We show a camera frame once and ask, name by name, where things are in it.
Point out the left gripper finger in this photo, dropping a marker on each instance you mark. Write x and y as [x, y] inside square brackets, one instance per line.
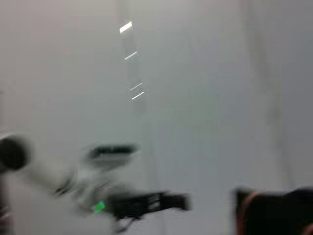
[179, 202]

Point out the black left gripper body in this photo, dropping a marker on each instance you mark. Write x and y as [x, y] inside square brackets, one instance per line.
[137, 204]

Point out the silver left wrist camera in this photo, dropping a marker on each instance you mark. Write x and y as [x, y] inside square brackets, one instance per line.
[112, 153]

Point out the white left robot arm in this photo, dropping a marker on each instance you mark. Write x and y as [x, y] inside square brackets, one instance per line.
[49, 171]

